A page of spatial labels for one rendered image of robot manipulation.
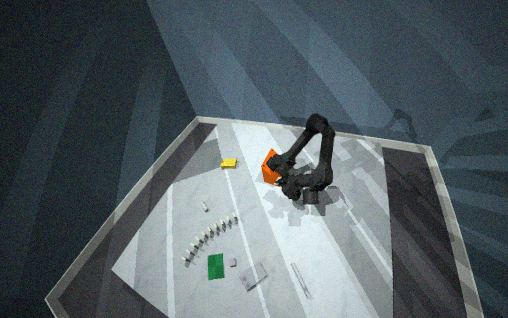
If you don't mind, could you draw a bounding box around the yellow flat block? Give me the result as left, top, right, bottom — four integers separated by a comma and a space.
220, 159, 237, 169

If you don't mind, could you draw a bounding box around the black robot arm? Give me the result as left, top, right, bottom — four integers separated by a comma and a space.
266, 114, 335, 205

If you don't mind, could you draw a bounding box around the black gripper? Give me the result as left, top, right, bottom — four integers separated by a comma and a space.
275, 162, 303, 201

